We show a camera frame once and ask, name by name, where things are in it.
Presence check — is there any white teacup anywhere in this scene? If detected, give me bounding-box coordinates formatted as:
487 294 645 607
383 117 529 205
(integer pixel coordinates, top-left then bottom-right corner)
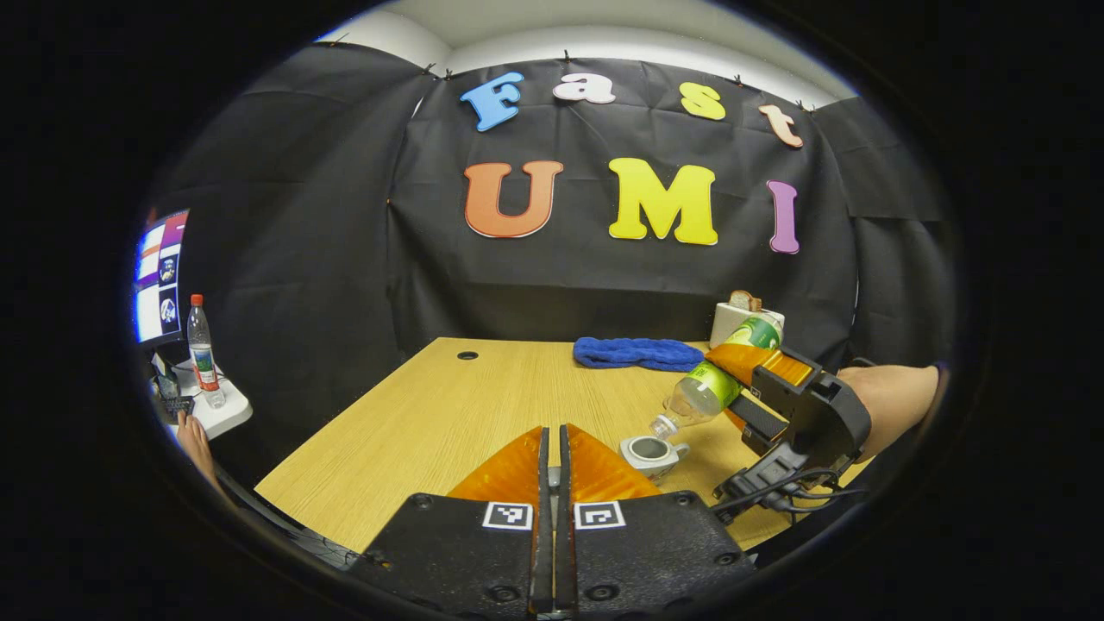
619 435 691 484

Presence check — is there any blue towel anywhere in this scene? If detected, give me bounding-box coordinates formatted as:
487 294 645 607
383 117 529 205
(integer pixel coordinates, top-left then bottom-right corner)
574 336 710 373

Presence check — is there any white toaster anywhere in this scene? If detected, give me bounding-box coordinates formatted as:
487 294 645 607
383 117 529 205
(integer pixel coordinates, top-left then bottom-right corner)
710 302 786 350

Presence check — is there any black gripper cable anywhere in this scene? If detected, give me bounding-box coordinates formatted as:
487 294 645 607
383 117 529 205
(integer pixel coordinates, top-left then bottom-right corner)
714 470 870 518

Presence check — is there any computer monitor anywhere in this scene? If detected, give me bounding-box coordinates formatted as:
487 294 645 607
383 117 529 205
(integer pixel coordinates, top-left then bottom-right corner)
134 209 191 346

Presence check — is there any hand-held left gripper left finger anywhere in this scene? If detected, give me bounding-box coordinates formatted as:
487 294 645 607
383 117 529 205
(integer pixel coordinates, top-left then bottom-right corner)
349 425 555 618

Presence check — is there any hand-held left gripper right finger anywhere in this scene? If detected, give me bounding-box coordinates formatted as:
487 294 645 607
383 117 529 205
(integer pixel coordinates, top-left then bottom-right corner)
559 423 758 618

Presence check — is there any red-capped plastic bottle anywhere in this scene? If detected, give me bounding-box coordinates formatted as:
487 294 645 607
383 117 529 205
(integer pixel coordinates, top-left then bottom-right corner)
187 294 227 409

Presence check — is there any clear water bottle green label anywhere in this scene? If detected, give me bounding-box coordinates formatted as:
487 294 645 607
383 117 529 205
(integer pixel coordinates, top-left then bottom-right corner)
649 315 784 440

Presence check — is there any black backdrop cloth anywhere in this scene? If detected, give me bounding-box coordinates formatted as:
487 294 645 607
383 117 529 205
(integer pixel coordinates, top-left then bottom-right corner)
142 43 958 449

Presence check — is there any white side table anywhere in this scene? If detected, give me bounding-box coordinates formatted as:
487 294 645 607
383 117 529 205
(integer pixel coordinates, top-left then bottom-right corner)
160 362 254 441

